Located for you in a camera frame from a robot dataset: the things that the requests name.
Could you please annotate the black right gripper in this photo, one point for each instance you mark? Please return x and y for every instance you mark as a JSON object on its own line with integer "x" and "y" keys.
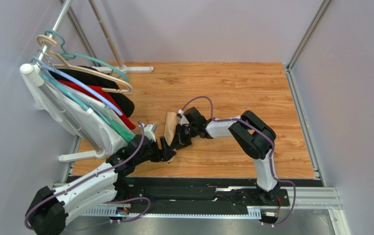
{"x": 181, "y": 134}

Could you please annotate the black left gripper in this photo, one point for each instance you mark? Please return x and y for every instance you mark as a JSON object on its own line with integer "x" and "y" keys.
{"x": 166, "y": 151}

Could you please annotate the beige cloth napkin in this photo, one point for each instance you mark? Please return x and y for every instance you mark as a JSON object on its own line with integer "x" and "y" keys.
{"x": 171, "y": 121}

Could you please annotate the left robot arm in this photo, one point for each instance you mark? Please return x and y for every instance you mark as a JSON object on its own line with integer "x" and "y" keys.
{"x": 53, "y": 209}

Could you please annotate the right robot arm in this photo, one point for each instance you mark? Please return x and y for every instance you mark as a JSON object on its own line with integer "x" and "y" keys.
{"x": 252, "y": 134}

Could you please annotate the green garment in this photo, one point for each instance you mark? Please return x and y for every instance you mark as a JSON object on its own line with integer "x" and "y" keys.
{"x": 120, "y": 127}

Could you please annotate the red garment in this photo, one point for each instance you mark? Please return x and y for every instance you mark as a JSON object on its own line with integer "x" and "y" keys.
{"x": 122, "y": 103}

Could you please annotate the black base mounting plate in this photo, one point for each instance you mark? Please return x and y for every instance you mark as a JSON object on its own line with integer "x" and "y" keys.
{"x": 197, "y": 196}

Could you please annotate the white garment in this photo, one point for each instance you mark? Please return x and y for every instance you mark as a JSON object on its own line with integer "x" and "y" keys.
{"x": 79, "y": 114}

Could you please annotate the white clothes rack base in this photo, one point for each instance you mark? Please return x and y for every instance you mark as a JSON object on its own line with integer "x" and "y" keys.
{"x": 126, "y": 69}

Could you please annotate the black garment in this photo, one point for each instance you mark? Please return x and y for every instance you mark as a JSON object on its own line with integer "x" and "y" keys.
{"x": 87, "y": 79}

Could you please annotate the teal plastic hanger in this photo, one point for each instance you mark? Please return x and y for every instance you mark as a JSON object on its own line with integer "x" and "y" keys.
{"x": 72, "y": 55}

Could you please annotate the beige wooden hanger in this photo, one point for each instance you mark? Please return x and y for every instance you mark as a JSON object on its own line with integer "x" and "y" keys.
{"x": 124, "y": 88}

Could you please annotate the metal clothes rack pole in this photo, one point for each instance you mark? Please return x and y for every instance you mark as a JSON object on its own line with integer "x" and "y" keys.
{"x": 31, "y": 70}

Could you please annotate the blue plastic hanger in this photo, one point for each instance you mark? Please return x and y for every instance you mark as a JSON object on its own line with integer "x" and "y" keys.
{"x": 79, "y": 83}

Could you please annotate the thin metal rod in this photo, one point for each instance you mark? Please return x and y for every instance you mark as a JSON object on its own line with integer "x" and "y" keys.
{"x": 106, "y": 34}

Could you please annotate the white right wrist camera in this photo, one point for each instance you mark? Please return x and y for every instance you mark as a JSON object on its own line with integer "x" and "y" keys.
{"x": 182, "y": 118}

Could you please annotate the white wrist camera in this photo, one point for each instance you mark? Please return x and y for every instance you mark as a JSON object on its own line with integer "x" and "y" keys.
{"x": 182, "y": 118}
{"x": 149, "y": 131}

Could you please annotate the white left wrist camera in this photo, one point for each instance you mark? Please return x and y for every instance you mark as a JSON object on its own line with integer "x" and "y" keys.
{"x": 149, "y": 131}

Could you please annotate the aluminium frame rail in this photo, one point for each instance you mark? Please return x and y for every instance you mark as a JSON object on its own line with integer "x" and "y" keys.
{"x": 308, "y": 196}

